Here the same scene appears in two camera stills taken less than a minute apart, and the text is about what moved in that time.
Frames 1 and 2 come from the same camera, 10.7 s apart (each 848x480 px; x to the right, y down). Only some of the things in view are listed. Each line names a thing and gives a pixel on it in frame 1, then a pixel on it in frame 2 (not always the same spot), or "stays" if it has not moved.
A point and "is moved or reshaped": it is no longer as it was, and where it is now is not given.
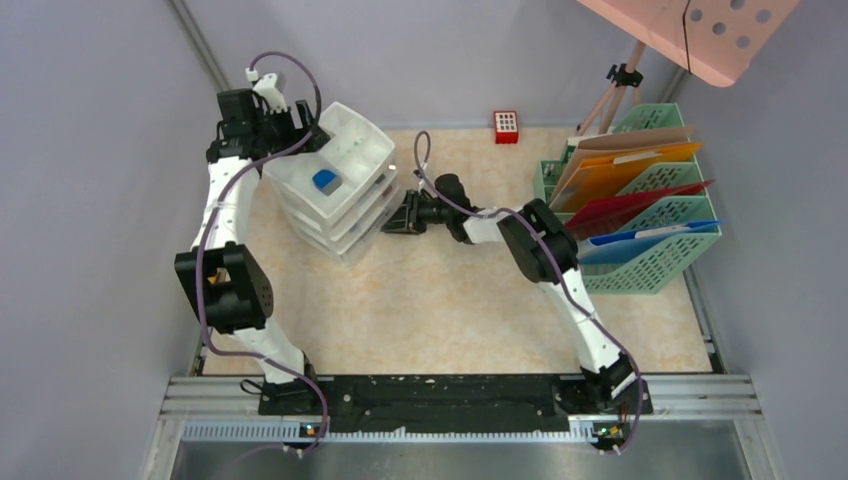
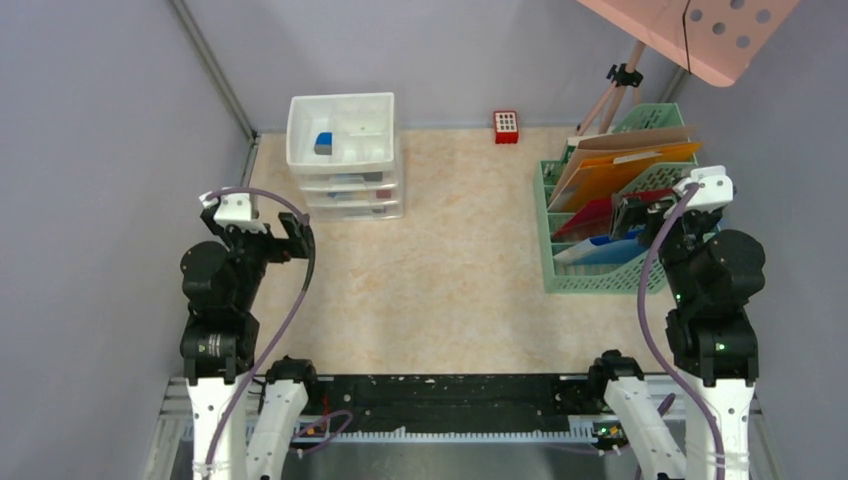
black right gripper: (406, 218) to (626, 213)
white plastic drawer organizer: (339, 197) is moved or reshaped
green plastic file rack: (637, 202) stays
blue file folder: (608, 249) stays
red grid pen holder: (506, 127) stays
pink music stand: (714, 40) stays
